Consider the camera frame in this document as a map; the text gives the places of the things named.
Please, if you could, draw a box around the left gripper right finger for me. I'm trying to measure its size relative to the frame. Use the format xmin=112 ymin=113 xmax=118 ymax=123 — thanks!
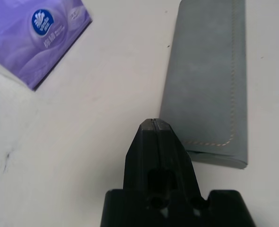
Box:
xmin=155 ymin=118 xmax=208 ymax=202

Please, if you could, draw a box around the grey glasses case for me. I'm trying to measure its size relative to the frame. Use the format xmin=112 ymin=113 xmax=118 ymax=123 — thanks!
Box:
xmin=158 ymin=0 xmax=249 ymax=170

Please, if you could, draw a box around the purple tissue pack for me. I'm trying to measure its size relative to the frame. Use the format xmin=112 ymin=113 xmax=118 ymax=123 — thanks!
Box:
xmin=0 ymin=0 xmax=93 ymax=92

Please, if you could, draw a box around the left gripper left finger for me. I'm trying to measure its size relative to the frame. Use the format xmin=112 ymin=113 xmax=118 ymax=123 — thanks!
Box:
xmin=122 ymin=118 xmax=163 ymax=197

